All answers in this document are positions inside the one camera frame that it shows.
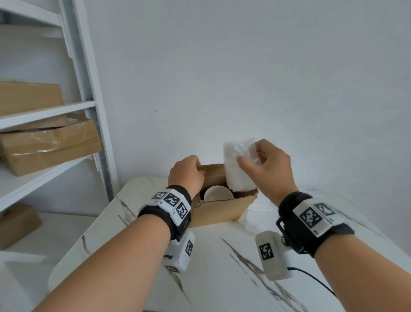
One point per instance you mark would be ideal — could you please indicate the person's right hand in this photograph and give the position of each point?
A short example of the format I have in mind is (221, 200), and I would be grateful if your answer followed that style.
(273, 173)

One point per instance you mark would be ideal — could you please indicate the person's left hand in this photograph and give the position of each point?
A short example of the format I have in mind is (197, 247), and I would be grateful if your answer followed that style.
(186, 175)

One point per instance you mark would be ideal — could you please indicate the brown cardboard box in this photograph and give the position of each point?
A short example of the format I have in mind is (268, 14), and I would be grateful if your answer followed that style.
(218, 212)

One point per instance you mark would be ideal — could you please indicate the person's left forearm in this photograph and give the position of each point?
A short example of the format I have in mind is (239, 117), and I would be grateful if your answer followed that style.
(112, 273)

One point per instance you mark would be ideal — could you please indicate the person's right forearm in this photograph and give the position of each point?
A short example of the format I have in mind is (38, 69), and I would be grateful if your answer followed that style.
(363, 276)

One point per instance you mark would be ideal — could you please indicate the black left wristband, marker tiles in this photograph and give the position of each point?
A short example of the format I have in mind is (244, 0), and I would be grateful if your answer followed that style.
(173, 201)

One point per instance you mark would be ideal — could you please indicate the black wristband, marker tiles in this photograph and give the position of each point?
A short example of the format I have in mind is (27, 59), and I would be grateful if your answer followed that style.
(173, 201)
(310, 217)

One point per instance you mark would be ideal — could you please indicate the white ceramic bowl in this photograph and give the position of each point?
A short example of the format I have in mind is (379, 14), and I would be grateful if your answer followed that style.
(216, 194)

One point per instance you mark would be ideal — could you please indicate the black right wristband, marker tiles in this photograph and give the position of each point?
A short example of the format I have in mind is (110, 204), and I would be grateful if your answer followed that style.
(310, 217)

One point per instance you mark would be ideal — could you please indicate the white metal shelf unit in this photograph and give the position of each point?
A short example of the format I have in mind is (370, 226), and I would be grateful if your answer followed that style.
(91, 80)

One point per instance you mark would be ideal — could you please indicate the taped brown shelf carton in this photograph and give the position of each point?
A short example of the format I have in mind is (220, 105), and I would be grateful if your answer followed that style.
(48, 151)

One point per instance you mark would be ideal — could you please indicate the plain brown shelf carton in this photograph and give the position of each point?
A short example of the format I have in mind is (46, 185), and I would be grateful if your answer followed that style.
(29, 98)

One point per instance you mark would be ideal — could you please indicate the small brown shelf carton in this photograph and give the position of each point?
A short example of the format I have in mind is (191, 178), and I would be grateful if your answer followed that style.
(17, 225)

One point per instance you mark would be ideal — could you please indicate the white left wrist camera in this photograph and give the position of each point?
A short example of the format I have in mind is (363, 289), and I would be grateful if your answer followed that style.
(179, 254)

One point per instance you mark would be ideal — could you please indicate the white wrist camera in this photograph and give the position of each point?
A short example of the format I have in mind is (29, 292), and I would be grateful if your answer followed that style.
(273, 266)
(179, 254)

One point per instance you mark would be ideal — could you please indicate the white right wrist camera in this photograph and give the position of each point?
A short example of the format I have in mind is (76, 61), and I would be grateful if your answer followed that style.
(273, 266)

